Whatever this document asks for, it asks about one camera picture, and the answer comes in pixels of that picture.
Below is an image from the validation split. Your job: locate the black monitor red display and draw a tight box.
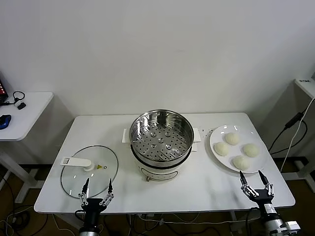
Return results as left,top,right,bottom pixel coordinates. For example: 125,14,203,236
0,71,9,104

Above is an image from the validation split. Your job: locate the white desk with feet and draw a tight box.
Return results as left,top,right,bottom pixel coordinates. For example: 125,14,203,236
282,78,315,194

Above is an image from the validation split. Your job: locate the black earphone cable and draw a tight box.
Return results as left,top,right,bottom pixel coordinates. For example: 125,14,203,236
1,90,27,106

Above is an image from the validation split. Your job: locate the blue computer mouse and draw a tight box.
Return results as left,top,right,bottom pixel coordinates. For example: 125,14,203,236
0,114,12,130

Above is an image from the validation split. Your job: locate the white round plate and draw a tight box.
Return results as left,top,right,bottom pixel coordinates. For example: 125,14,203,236
209,125,268,174

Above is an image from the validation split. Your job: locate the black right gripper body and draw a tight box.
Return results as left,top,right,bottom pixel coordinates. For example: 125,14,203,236
253,189,273,207

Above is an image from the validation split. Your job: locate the glass pot lid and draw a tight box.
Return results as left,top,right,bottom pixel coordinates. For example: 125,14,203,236
61,145,119,199

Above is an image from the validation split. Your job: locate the white hanging cable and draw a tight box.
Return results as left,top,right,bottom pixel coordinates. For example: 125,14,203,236
280,97,315,174

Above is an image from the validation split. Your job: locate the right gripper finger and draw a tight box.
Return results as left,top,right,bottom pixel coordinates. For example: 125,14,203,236
258,169,275,197
239,171,258,197

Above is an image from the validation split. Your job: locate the white side table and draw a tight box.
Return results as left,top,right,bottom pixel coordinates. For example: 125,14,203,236
0,91,54,205

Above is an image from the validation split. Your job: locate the white steamed baozi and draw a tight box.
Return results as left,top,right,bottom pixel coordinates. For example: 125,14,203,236
224,132,240,146
233,155,252,171
214,142,231,156
243,143,260,158

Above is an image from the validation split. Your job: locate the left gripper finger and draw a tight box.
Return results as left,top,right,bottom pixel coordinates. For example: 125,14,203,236
99,178,115,207
78,178,90,207

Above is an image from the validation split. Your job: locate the stainless steel steamer basket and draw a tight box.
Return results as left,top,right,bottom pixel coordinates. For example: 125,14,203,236
129,110,195,165

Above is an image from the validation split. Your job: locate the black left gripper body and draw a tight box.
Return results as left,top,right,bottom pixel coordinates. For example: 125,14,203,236
82,198,103,215

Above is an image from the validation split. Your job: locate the black power adapter cable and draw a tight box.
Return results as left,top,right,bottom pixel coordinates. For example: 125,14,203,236
267,108,310,154

